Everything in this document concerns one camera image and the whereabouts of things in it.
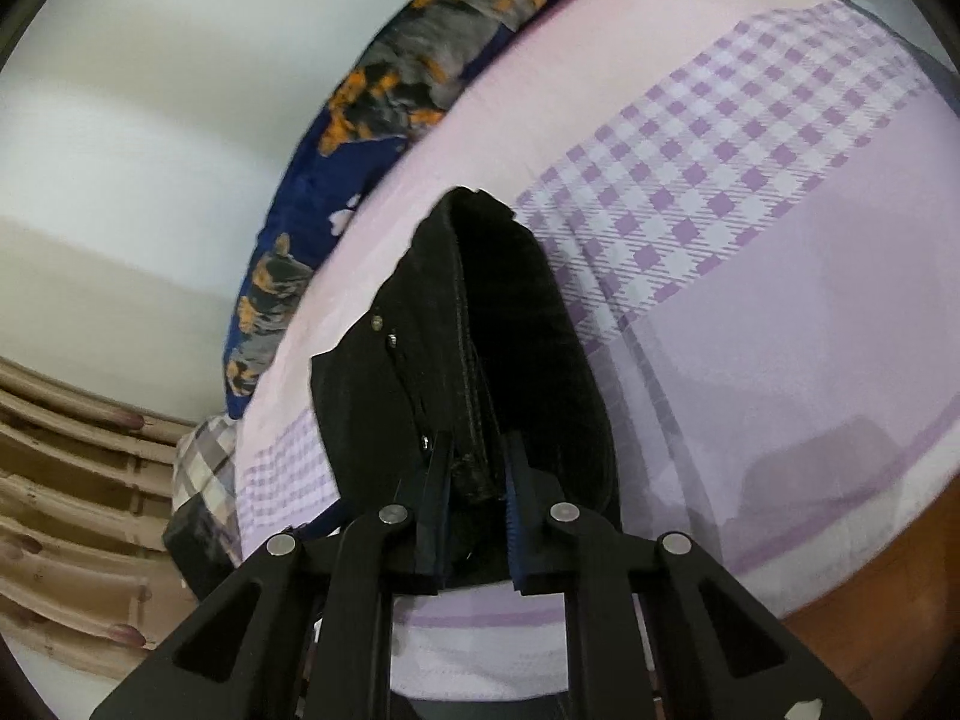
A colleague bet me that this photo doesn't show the black pants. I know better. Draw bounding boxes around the black pants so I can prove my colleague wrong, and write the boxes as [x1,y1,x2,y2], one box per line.
[309,184,623,533]

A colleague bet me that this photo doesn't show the plaid pillow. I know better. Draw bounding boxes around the plaid pillow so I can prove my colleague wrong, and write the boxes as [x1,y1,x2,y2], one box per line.
[163,415,241,600]

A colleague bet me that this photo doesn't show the beige wooden headboard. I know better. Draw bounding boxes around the beige wooden headboard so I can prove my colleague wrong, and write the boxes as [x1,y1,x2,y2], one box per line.
[0,361,195,679]

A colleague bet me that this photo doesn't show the pink purple bed sheet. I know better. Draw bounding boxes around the pink purple bed sheet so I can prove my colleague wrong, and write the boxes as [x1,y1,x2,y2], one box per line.
[232,0,960,703]

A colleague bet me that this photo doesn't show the navy cat print pillow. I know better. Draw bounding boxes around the navy cat print pillow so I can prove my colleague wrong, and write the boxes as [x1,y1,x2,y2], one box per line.
[221,0,560,419]

